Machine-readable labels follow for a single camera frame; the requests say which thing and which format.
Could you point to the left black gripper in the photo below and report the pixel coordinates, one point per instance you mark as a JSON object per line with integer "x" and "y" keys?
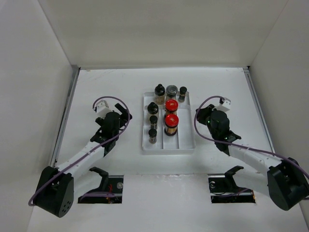
{"x": 123, "y": 118}

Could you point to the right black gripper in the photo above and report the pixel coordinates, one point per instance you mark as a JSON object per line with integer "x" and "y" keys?
{"x": 202, "y": 114}

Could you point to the white powder bottle black cap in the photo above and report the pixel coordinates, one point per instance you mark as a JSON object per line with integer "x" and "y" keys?
{"x": 152, "y": 109}

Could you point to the small brown spice jar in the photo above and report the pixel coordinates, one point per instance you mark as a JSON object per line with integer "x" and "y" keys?
{"x": 152, "y": 136}
{"x": 153, "y": 122}

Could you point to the small spice jar black cap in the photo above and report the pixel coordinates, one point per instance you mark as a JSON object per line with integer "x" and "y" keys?
{"x": 182, "y": 94}

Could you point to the red lid sauce jar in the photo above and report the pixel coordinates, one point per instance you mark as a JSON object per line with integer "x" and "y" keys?
{"x": 171, "y": 124}
{"x": 171, "y": 107}

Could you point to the clear-lid grinder white powder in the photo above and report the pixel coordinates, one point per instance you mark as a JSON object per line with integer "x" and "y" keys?
{"x": 171, "y": 92}

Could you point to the knob-cap jar tan chunks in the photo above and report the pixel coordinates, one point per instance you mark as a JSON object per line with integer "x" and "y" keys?
{"x": 159, "y": 95}

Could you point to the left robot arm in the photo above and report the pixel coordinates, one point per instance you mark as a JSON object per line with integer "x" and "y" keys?
{"x": 78, "y": 178}

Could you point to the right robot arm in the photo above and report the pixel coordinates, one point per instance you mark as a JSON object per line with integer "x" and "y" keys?
{"x": 202, "y": 142}

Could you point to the white plastic organizer tray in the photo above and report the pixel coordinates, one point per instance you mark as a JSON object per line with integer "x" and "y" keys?
{"x": 182, "y": 143}

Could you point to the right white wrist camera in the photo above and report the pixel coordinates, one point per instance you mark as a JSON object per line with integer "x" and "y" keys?
{"x": 224, "y": 104}

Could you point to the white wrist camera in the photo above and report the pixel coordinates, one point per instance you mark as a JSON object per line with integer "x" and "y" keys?
{"x": 224, "y": 104}
{"x": 101, "y": 108}

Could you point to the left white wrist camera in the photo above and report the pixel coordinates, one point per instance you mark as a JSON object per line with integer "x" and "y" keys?
{"x": 101, "y": 108}

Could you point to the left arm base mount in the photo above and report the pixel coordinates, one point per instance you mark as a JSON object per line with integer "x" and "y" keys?
{"x": 98, "y": 187}

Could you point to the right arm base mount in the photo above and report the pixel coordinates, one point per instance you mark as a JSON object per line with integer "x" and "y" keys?
{"x": 223, "y": 188}

